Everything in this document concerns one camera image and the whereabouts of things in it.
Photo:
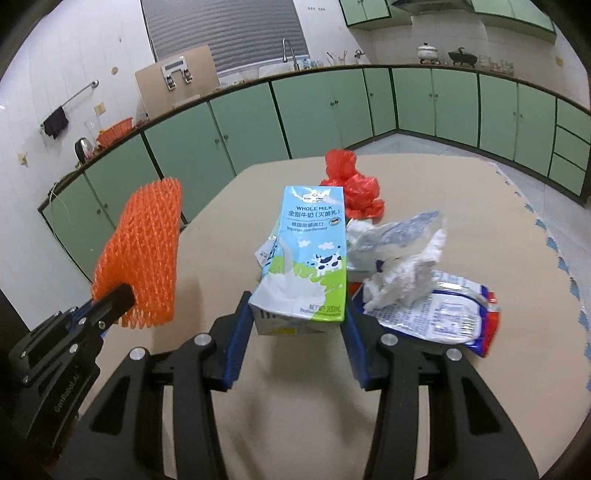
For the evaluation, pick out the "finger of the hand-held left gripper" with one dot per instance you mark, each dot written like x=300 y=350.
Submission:
x=115 y=297

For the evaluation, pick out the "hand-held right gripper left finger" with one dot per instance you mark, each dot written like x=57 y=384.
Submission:
x=235 y=350

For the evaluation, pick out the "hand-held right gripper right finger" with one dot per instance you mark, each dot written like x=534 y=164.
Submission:
x=358 y=355

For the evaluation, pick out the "orange foam net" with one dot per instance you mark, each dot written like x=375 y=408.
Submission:
x=143 y=240

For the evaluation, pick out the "milk carton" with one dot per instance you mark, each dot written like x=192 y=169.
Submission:
x=309 y=240

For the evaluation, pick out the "red plastic bag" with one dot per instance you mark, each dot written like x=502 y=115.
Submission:
x=355 y=184

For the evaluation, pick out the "red blue white packet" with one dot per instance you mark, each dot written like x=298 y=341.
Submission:
x=443 y=318

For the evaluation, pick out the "clear blue white wrapper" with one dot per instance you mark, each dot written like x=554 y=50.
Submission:
x=397 y=235

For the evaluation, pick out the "steel electric kettle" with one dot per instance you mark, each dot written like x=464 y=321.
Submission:
x=84 y=150

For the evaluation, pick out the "orange plastic basket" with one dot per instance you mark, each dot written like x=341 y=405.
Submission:
x=115 y=134

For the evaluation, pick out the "beige tablecloth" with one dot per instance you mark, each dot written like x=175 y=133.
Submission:
x=461 y=207

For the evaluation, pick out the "dark hanging towel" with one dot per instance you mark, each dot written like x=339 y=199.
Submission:
x=56 y=122

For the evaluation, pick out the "beige wooden board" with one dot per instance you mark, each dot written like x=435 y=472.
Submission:
x=152 y=97

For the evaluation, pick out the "metal towel bar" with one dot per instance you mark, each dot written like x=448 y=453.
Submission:
x=78 y=94

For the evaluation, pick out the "green base kitchen cabinets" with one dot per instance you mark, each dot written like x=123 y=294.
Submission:
x=323 y=110

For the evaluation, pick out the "grey window blind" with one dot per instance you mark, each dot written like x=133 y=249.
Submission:
x=221 y=27

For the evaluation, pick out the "utensil holder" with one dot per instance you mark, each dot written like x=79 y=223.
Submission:
x=339 y=60

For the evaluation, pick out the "steel kitchen faucet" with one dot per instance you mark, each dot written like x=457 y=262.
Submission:
x=288 y=50

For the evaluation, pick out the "gas stove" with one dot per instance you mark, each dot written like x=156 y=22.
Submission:
x=443 y=64

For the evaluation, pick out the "white cooking pot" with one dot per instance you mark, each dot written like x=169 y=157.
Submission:
x=428 y=53

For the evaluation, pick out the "black cooking pot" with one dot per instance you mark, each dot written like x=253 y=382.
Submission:
x=462 y=57

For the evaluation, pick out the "glass jar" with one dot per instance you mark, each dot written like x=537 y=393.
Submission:
x=485 y=61
x=508 y=67

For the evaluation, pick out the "black range hood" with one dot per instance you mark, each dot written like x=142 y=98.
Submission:
x=429 y=4

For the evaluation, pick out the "green upper wall cabinets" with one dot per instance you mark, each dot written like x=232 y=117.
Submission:
x=508 y=9

